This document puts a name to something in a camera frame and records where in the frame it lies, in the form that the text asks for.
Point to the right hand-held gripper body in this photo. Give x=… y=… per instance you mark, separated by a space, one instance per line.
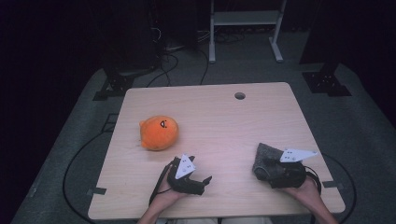
x=289 y=174

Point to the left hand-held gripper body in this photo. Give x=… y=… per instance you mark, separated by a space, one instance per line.
x=185 y=183

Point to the grey fuzzy cloth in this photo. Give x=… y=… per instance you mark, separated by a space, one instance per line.
x=264 y=152

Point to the orange plush toy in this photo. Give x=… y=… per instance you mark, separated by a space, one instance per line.
x=157 y=135

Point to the person's left hand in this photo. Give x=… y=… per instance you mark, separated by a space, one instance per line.
x=166 y=196

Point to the person's right hand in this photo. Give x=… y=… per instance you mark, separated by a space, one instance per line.
x=306 y=193

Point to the grey tape strip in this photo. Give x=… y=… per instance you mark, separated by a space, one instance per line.
x=332 y=184
x=97 y=191

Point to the black stand base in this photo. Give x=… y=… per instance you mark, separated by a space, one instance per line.
x=325 y=82
x=116 y=85

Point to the dark equipment case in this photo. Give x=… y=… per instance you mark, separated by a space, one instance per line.
x=130 y=46

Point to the white metal stand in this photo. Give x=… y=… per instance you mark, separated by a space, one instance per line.
x=246 y=17

